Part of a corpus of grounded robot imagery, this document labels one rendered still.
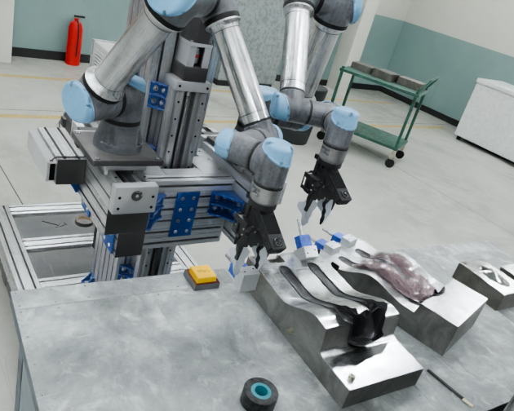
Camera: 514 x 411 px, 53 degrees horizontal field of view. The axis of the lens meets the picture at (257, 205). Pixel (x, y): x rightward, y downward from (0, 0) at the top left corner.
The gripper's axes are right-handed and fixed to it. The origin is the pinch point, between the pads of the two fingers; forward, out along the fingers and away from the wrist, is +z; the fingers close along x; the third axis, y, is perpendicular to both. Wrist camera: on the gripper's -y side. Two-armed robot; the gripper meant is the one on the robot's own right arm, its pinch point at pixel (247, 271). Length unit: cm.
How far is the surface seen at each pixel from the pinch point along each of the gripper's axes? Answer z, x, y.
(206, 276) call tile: 11.3, 2.7, 13.5
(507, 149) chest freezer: 77, -621, 297
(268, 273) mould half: 6.1, -12.1, 5.5
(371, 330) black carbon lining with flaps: 7.0, -28.7, -21.8
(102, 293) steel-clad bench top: 15.0, 31.2, 16.3
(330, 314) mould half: 1.4, -14.3, -18.7
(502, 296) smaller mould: 9, -96, -18
